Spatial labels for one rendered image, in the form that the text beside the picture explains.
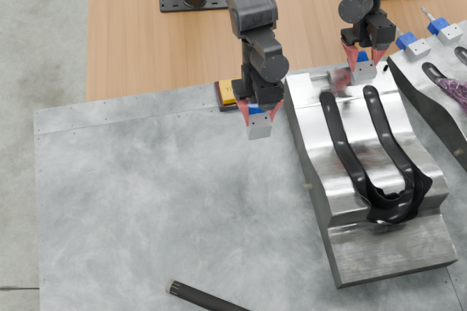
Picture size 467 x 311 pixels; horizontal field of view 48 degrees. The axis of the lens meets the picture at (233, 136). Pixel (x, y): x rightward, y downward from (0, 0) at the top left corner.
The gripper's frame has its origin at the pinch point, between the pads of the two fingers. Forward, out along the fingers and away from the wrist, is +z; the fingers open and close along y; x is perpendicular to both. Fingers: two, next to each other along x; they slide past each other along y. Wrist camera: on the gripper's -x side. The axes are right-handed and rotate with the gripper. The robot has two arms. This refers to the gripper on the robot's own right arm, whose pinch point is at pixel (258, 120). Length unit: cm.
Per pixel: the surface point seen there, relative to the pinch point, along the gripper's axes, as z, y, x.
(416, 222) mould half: 20.6, 30.3, -18.9
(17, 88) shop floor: 45, -81, 119
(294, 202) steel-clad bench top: 20.5, 6.4, -5.9
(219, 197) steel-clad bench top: 18.5, -10.6, -1.9
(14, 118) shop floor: 52, -82, 106
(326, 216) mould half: 15.9, 10.4, -16.6
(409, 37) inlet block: -3, 46, 23
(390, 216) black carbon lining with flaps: 18.7, 24.7, -17.6
